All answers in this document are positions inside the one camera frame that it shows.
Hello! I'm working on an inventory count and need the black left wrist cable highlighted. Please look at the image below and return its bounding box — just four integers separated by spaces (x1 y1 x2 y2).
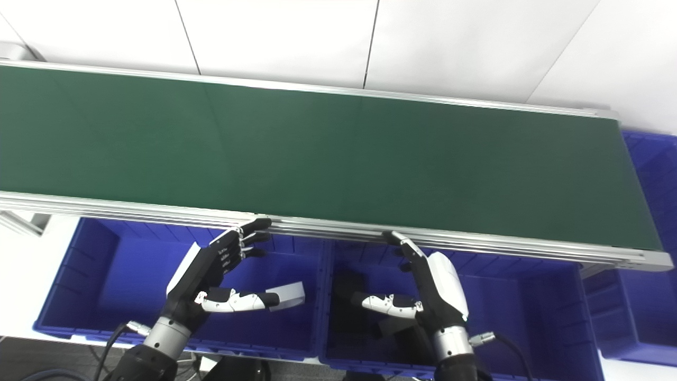
93 321 152 381

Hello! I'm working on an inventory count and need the green conveyor belt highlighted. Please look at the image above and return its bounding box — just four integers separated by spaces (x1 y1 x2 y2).
0 59 673 273

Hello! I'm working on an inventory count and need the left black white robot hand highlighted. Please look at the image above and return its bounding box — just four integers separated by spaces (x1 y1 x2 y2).
159 217 281 335

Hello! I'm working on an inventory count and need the black cylinder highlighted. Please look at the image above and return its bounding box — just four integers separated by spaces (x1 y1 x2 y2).
332 271 387 339

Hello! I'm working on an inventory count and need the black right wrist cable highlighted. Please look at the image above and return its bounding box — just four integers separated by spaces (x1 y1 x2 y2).
470 332 535 381

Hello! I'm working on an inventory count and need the aluminium conveyor support leg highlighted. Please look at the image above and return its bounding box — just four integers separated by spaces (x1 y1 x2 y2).
0 211 45 236

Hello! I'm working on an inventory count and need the grey conveyor end housing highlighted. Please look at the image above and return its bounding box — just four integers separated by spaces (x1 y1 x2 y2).
0 41 38 63

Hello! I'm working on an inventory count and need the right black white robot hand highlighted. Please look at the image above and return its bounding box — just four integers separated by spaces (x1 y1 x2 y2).
352 230 470 334

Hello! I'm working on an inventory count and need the blue plastic bin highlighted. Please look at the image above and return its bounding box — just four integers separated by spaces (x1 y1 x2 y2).
33 216 326 366
582 130 677 367
320 238 603 381

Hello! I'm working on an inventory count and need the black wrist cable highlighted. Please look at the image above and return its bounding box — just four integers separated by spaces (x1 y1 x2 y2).
470 332 535 381
93 321 152 381

